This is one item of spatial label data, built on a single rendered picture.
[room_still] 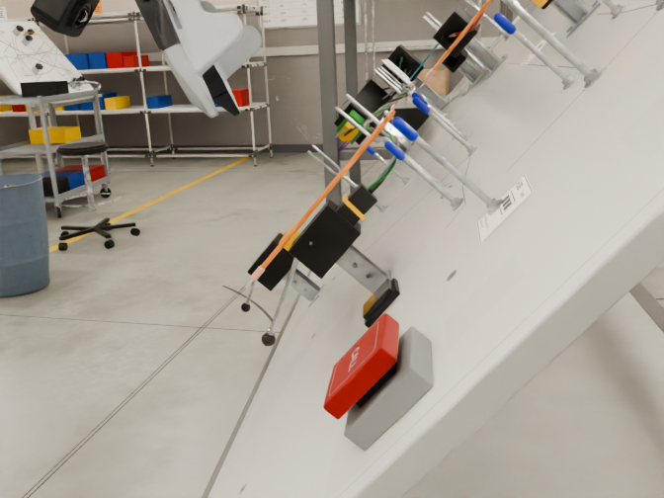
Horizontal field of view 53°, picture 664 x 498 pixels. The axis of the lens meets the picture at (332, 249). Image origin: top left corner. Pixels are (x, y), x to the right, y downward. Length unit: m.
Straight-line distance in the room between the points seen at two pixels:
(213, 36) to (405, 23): 7.60
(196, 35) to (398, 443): 0.31
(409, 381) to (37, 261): 3.82
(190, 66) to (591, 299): 0.32
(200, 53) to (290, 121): 7.95
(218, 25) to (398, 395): 0.29
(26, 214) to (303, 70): 5.00
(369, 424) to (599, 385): 0.68
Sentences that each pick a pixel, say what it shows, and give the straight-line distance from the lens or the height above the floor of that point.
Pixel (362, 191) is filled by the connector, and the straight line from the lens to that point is 0.60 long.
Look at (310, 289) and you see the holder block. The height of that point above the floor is 0.94.
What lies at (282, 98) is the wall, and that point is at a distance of 8.45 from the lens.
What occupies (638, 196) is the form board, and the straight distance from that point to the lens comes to 0.33.
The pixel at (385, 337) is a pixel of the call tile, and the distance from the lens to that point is 0.37.
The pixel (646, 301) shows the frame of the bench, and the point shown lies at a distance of 1.35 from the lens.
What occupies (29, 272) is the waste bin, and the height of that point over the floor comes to 0.13.
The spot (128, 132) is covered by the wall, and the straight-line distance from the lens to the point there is 9.39.
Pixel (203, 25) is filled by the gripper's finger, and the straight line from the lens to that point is 0.51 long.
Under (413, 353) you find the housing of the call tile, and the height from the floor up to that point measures 1.11.
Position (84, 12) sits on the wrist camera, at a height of 1.30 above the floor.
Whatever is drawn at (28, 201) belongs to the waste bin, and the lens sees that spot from 4.02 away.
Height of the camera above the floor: 1.27
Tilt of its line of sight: 17 degrees down
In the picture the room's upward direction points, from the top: 3 degrees counter-clockwise
